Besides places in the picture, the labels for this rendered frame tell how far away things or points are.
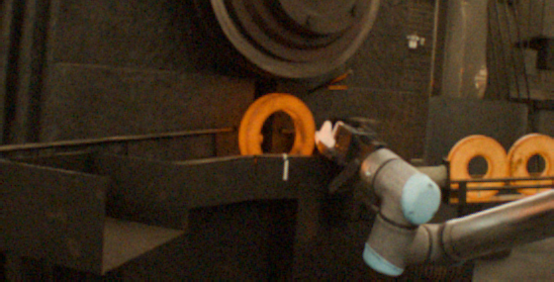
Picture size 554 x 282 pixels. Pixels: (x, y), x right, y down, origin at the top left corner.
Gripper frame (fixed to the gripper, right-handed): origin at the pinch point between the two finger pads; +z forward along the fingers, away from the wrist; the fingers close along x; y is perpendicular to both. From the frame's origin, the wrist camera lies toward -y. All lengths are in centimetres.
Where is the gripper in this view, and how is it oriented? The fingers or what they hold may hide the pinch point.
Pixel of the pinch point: (320, 138)
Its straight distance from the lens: 179.2
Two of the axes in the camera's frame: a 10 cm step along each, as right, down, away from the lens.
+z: -5.1, -3.9, 7.6
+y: 2.6, -9.2, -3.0
